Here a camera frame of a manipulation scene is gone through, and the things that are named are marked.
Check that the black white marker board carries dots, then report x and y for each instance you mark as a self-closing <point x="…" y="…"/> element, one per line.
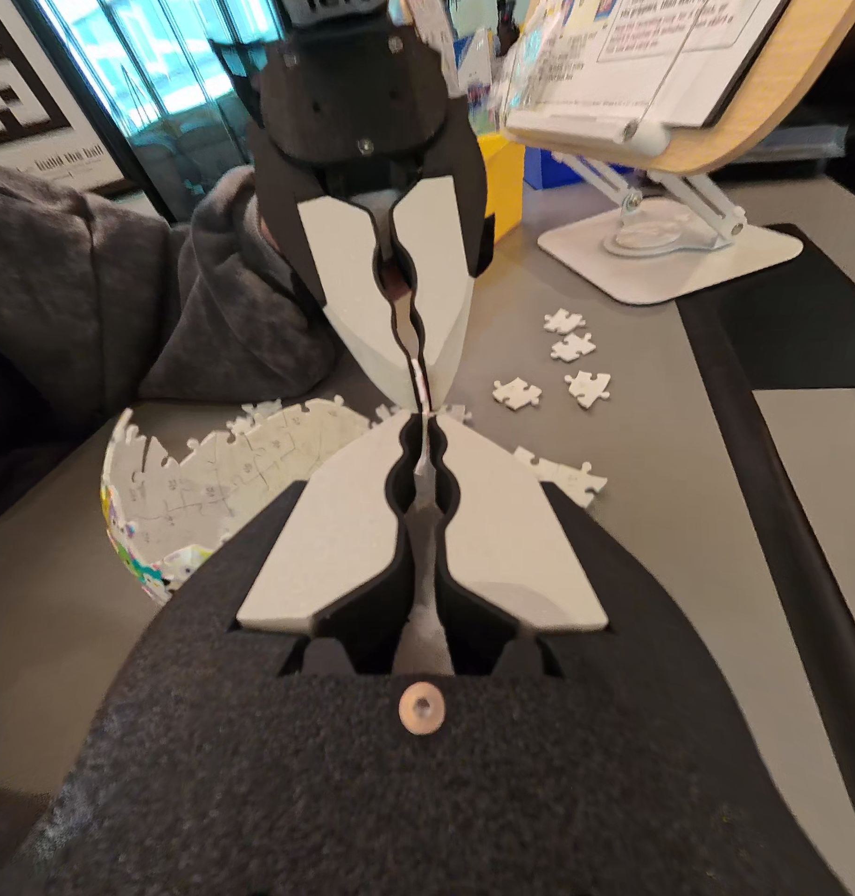
<point x="36" y="84"/>

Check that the puzzle pieces group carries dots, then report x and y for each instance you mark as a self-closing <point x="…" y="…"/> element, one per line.
<point x="567" y="378"/>

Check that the wooden document board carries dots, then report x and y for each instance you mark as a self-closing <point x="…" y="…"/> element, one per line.
<point x="791" y="98"/>

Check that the partly built white puzzle ball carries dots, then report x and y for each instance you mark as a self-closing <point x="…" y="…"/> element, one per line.
<point x="204" y="483"/>

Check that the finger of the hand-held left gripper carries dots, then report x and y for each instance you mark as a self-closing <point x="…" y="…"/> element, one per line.
<point x="439" y="252"/>
<point x="346" y="280"/>

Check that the yellow plastic bin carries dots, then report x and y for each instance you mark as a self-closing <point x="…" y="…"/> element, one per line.
<point x="503" y="182"/>

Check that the person's left forearm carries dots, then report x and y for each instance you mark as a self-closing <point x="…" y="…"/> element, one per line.
<point x="232" y="308"/>

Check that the white clamp bar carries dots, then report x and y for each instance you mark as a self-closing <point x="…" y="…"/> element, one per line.
<point x="581" y="133"/>

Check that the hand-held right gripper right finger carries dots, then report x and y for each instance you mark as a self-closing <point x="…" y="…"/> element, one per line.
<point x="525" y="546"/>

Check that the dark grey table flap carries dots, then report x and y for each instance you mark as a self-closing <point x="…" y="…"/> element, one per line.
<point x="805" y="315"/>

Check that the blue plastic bin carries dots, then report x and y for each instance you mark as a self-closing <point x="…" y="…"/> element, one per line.
<point x="556" y="168"/>

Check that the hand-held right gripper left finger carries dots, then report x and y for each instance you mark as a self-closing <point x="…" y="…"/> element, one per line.
<point x="330" y="546"/>

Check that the printed paper sheet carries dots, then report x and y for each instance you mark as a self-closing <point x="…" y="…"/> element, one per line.
<point x="637" y="56"/>

